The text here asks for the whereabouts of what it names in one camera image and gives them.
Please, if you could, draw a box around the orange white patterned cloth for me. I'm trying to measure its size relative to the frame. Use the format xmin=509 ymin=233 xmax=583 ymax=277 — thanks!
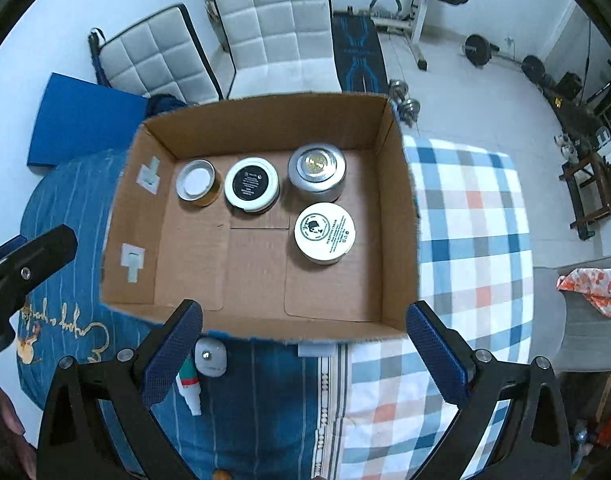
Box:
xmin=557 ymin=268 xmax=611 ymax=318

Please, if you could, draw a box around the white quilted chair right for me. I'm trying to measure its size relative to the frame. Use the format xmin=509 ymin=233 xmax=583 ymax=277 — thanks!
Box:
xmin=214 ymin=0 xmax=341 ymax=99

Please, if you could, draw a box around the blue striped cloth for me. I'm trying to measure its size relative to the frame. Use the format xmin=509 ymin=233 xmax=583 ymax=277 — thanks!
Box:
xmin=15 ymin=148 xmax=327 ymax=480

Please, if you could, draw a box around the silver metal tin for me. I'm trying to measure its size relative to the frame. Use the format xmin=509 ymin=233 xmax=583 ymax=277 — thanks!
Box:
xmin=287 ymin=143 xmax=347 ymax=204

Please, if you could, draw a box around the chrome dumbbell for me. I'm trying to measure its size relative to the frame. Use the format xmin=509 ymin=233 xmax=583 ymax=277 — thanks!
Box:
xmin=388 ymin=79 xmax=420 ymax=127

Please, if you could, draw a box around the open cardboard box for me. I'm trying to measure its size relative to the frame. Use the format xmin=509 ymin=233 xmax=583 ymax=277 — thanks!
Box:
xmin=100 ymin=93 xmax=419 ymax=342

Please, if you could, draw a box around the weight bench blue black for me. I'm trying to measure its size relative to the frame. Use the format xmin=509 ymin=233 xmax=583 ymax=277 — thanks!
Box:
xmin=331 ymin=12 xmax=388 ymax=94

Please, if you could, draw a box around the white jar black label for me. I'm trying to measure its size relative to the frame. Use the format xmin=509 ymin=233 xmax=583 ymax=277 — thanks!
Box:
xmin=224 ymin=157 xmax=280 ymax=214

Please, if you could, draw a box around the white quilted chair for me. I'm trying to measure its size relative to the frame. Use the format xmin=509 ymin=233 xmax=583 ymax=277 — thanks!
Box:
xmin=87 ymin=4 xmax=223 ymax=105
xmin=214 ymin=0 xmax=341 ymax=99

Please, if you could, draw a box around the white bench press rack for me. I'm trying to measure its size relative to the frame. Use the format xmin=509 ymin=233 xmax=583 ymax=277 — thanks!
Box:
xmin=368 ymin=0 xmax=430 ymax=72

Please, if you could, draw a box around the barbell on floor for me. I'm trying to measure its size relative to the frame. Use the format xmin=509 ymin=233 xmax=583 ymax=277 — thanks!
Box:
xmin=463 ymin=34 xmax=546 ymax=84

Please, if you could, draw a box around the grey padded chair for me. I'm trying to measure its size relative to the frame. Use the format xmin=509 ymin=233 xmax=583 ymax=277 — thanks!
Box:
xmin=529 ymin=266 xmax=611 ymax=373

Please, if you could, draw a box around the blue foam mat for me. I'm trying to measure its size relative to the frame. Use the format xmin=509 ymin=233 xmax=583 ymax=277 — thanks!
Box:
xmin=26 ymin=73 xmax=147 ymax=168

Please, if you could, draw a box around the small white rounded device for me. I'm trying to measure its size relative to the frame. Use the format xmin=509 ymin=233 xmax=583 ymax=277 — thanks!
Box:
xmin=194 ymin=337 xmax=227 ymax=378

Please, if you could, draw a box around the left hand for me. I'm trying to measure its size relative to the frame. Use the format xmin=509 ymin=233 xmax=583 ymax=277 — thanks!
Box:
xmin=0 ymin=388 xmax=36 ymax=479

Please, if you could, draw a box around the white cream jar green print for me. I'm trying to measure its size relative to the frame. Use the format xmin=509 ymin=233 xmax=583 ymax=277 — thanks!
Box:
xmin=293 ymin=203 xmax=356 ymax=266

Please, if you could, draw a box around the dark blue crumpled cloth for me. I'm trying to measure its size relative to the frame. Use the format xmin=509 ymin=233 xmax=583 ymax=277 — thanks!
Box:
xmin=145 ymin=93 xmax=187 ymax=118

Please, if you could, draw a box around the dark wooden chair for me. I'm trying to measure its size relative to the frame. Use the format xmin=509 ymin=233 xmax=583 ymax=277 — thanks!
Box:
xmin=559 ymin=144 xmax=611 ymax=240

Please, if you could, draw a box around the white green spray bottle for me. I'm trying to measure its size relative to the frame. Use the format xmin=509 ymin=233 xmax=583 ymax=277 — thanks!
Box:
xmin=176 ymin=356 xmax=201 ymax=416

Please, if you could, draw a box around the brown walnut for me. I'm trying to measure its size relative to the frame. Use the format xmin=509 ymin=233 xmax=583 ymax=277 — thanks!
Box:
xmin=212 ymin=469 xmax=232 ymax=480

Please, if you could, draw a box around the gold jar lid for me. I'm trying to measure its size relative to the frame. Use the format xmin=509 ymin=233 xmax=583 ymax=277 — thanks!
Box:
xmin=175 ymin=158 xmax=223 ymax=208

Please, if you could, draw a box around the plaid checkered cloth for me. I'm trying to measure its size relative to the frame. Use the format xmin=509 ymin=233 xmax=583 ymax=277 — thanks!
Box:
xmin=311 ymin=136 xmax=533 ymax=479

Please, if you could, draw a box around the white quilted chair left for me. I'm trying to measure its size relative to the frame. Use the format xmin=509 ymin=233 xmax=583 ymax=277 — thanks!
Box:
xmin=87 ymin=4 xmax=223 ymax=105

